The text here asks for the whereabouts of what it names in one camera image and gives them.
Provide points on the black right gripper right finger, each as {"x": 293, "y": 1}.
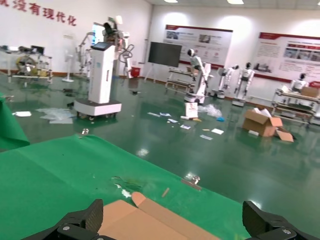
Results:
{"x": 257, "y": 222}

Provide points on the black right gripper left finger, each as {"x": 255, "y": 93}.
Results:
{"x": 93, "y": 217}

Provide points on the flat cardboard box with holes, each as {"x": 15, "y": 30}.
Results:
{"x": 140, "y": 222}

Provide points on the open cardboard box with flaps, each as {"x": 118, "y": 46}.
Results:
{"x": 257, "y": 123}

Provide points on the closed brown cardboard box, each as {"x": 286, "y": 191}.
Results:
{"x": 310, "y": 92}

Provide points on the large green table cloth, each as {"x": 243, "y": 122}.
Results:
{"x": 62, "y": 175}

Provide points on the metal binder clip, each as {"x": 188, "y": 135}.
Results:
{"x": 85, "y": 131}
{"x": 192, "y": 183}

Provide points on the short wooden stick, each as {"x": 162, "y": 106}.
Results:
{"x": 165, "y": 192}

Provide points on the white paper sheet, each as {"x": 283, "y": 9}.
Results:
{"x": 22, "y": 113}
{"x": 217, "y": 131}

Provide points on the blue cloth scrap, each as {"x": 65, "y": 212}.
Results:
{"x": 220, "y": 119}

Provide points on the clear plastic sheets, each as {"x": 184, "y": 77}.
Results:
{"x": 55, "y": 113}

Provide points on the crumpled clear plastic wrap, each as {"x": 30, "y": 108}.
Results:
{"x": 212, "y": 110}

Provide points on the small green table cloth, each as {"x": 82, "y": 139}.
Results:
{"x": 10, "y": 125}

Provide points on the white carton with red print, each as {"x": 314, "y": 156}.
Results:
{"x": 191, "y": 110}

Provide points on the white kiosk robot with screen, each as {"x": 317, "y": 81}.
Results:
{"x": 100, "y": 75}

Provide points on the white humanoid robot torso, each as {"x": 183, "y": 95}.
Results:
{"x": 298, "y": 83}

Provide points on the upright white humanoid robot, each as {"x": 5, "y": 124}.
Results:
{"x": 246, "y": 75}

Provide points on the white humanoid robot on base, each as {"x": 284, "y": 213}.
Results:
{"x": 226, "y": 75}

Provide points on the red bin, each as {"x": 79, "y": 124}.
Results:
{"x": 135, "y": 72}

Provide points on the white standing fan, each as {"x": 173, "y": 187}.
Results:
{"x": 68, "y": 58}

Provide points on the cluttered metal rack table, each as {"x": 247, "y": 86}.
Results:
{"x": 27, "y": 66}

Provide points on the red-framed poster board with photos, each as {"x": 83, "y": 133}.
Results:
{"x": 275, "y": 55}

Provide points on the leaning white humanoid robot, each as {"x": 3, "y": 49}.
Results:
{"x": 196, "y": 61}

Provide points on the black screen on stand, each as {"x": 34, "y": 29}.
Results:
{"x": 165, "y": 53}

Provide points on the white robot with curved arms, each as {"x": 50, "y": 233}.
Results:
{"x": 122, "y": 37}

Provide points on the wide red-framed poster board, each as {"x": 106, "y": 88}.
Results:
{"x": 212, "y": 42}

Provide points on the ceiling light panel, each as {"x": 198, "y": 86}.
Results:
{"x": 235, "y": 1}
{"x": 170, "y": 1}

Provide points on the metal frame workbench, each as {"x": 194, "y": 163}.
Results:
{"x": 292, "y": 102}

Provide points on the low metal frame table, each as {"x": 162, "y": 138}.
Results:
{"x": 178, "y": 72}

